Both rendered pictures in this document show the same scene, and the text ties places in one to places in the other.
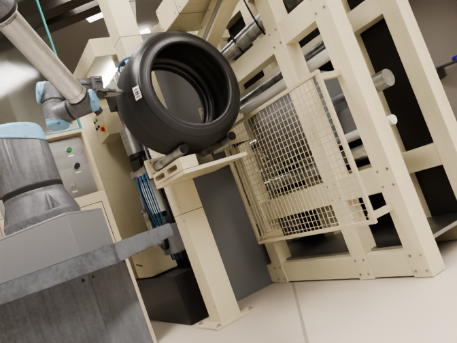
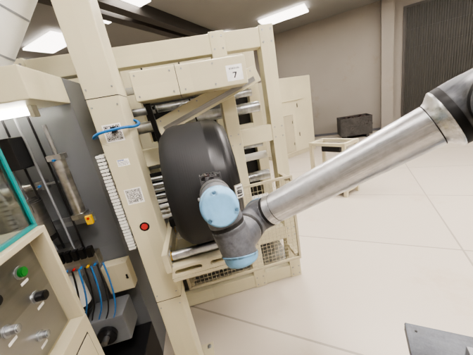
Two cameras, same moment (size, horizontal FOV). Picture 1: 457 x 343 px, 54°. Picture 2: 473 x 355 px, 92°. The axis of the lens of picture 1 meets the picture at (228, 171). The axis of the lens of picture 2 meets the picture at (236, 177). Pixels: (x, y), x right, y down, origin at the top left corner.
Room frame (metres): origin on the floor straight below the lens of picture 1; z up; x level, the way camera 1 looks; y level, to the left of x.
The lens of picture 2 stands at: (1.59, 1.07, 1.52)
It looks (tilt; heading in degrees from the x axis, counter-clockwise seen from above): 17 degrees down; 294
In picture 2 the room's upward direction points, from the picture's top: 11 degrees counter-clockwise
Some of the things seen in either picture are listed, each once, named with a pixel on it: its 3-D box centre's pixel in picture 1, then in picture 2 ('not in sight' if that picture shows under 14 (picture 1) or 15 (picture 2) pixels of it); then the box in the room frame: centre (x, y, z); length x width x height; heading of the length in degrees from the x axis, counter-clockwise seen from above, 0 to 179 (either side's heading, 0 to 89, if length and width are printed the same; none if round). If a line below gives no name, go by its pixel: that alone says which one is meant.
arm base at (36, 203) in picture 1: (39, 207); not in sight; (1.14, 0.49, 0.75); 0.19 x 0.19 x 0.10
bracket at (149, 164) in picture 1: (179, 160); (170, 241); (2.43, 0.23, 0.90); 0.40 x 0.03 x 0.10; 123
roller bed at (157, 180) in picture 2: (223, 124); (162, 195); (2.67, -0.07, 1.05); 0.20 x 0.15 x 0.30; 33
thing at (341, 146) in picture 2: not in sight; (333, 165); (1.61, -2.63, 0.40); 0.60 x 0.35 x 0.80; 146
